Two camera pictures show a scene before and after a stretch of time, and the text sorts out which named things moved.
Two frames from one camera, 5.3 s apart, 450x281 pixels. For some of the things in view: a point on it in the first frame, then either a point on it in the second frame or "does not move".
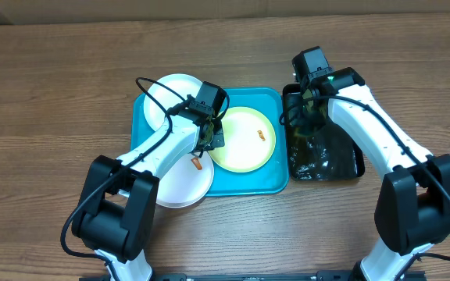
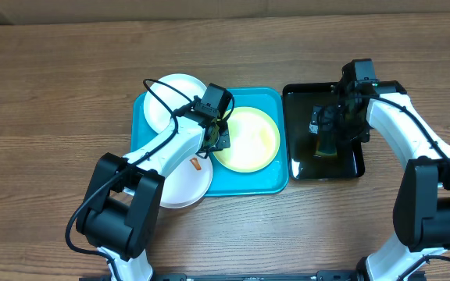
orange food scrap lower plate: x=195 y=161 does not move
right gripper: x=301 y=123 → x=332 y=118
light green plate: x=249 y=140 does not move
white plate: x=183 y=186 does not move
